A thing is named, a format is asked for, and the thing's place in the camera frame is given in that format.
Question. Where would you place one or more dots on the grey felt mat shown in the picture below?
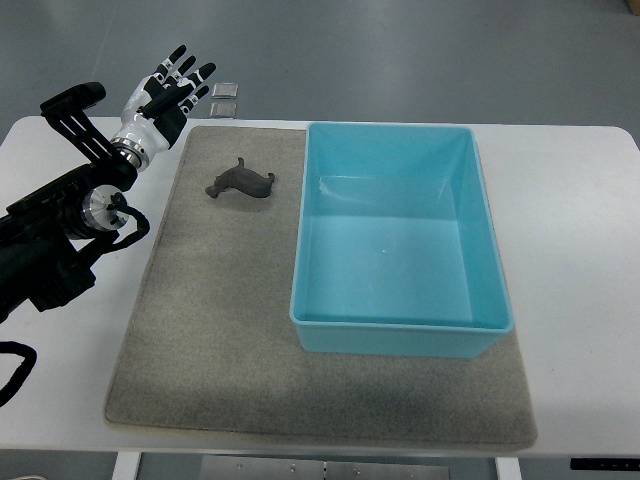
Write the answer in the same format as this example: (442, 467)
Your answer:
(210, 348)

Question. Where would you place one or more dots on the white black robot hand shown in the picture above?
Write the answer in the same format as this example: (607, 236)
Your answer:
(157, 111)

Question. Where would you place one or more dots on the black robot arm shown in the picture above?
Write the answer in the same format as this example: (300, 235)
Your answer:
(52, 237)

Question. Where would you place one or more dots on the metal table crossbar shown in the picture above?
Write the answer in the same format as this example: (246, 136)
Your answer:
(229, 467)

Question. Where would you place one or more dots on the black table control panel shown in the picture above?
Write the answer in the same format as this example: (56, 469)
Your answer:
(605, 464)

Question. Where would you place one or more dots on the brown toy hippo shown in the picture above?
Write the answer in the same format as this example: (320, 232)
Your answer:
(242, 179)

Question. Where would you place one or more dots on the blue plastic box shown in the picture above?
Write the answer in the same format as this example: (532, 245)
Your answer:
(396, 251)

